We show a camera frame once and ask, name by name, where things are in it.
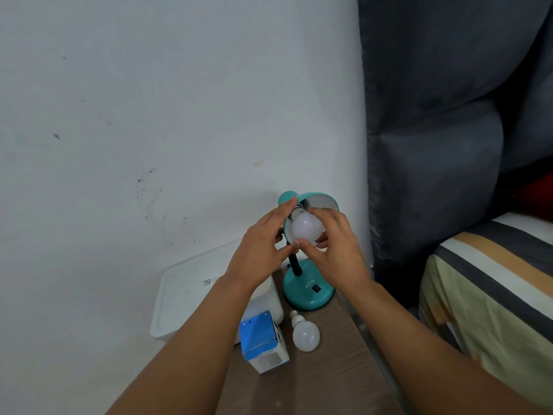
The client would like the person's left hand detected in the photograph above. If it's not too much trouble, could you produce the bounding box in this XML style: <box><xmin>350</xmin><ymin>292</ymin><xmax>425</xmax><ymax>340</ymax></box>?
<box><xmin>224</xmin><ymin>197</ymin><xmax>302</xmax><ymax>295</ymax></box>

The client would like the person's right hand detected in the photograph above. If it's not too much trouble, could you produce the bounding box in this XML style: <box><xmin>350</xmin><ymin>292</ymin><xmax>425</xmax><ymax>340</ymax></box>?
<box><xmin>293</xmin><ymin>206</ymin><xmax>373</xmax><ymax>300</ymax></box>

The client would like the teal desk lamp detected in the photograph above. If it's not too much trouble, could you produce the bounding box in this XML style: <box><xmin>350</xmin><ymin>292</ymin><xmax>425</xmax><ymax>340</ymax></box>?
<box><xmin>277</xmin><ymin>190</ymin><xmax>340</xmax><ymax>312</ymax></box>

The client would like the white light bulb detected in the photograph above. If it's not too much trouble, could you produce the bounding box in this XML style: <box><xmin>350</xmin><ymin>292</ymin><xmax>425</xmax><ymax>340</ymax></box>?
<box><xmin>289</xmin><ymin>310</ymin><xmax>321</xmax><ymax>353</ymax></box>
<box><xmin>290</xmin><ymin>207</ymin><xmax>325</xmax><ymax>246</ymax></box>

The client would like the blue and white bulb box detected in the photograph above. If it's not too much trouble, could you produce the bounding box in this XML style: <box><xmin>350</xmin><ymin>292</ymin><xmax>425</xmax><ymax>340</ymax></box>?
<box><xmin>238</xmin><ymin>310</ymin><xmax>291</xmax><ymax>375</ymax></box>

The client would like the white storage box lid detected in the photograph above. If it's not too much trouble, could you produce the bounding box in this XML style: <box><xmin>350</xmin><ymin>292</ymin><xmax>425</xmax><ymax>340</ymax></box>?
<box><xmin>150</xmin><ymin>237</ymin><xmax>277</xmax><ymax>338</ymax></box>

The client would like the person's left forearm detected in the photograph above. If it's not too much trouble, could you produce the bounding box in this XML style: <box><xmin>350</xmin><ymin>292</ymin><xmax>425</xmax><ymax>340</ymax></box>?
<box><xmin>105</xmin><ymin>276</ymin><xmax>260</xmax><ymax>415</ymax></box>

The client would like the person's right forearm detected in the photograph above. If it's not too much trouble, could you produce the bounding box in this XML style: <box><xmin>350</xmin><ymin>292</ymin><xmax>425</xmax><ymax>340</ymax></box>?
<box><xmin>344</xmin><ymin>280</ymin><xmax>545</xmax><ymax>415</ymax></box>

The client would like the white plastic storage box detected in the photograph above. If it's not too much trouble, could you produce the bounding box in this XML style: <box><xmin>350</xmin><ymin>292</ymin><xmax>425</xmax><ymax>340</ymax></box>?
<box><xmin>151</xmin><ymin>276</ymin><xmax>285</xmax><ymax>345</ymax></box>

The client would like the striped bedding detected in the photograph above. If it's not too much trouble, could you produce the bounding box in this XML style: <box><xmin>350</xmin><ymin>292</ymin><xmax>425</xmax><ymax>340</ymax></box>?
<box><xmin>418</xmin><ymin>211</ymin><xmax>553</xmax><ymax>411</ymax></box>

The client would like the grey upholstered headboard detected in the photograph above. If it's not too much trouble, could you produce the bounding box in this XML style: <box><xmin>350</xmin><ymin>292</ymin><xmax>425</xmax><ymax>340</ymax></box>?
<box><xmin>357</xmin><ymin>0</ymin><xmax>553</xmax><ymax>320</ymax></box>

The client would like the red pillow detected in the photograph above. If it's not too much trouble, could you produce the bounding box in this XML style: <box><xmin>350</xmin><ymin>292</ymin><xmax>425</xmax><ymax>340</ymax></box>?
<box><xmin>514</xmin><ymin>171</ymin><xmax>553</xmax><ymax>223</ymax></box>

